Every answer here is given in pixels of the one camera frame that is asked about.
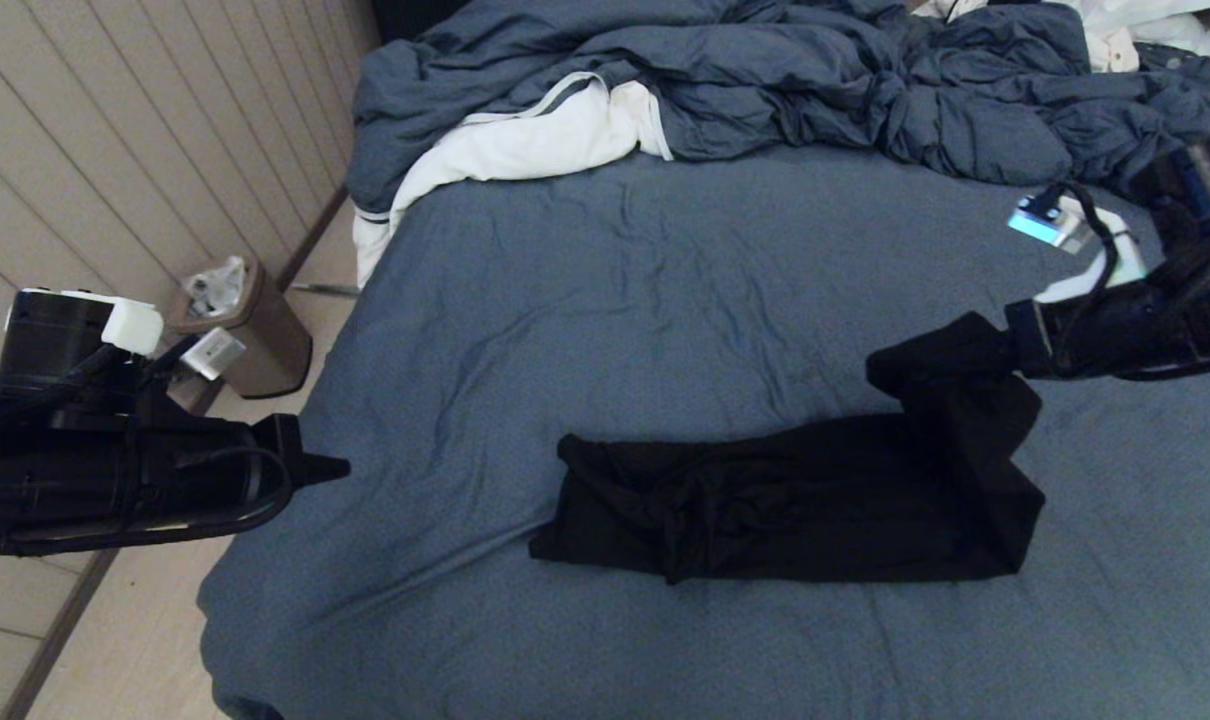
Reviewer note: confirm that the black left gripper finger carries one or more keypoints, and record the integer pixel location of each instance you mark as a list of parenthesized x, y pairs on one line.
[(300, 460)]

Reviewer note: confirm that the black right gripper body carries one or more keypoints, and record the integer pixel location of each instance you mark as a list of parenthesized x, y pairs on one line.
[(1135, 335)]

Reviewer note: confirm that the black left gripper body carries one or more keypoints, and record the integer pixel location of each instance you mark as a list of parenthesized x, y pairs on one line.
[(125, 490)]

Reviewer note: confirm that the black moon print t-shirt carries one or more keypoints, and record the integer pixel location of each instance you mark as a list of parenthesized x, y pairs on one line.
[(815, 500)]

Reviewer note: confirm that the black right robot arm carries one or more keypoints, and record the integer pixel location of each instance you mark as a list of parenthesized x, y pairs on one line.
[(1205, 200)]

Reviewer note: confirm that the brown trash bin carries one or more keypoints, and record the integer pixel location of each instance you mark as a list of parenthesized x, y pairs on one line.
[(265, 340)]

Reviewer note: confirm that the white pillow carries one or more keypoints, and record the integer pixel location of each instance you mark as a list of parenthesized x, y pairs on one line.
[(1165, 30)]

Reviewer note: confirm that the white garment with grey stripe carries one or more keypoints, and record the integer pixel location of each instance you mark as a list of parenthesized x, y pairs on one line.
[(525, 145)]

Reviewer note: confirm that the blue bed sheet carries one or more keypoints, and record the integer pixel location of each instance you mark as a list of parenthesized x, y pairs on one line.
[(665, 300)]

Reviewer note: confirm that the crumpled blue duvet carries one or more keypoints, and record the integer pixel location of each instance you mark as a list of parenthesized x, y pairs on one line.
[(815, 80)]

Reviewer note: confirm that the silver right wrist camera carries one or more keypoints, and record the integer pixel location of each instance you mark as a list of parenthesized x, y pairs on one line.
[(1065, 230)]

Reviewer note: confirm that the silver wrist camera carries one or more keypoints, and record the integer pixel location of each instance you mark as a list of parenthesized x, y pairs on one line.
[(213, 352), (1065, 230)]

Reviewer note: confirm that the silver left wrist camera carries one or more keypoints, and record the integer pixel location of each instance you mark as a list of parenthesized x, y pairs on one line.
[(213, 352)]

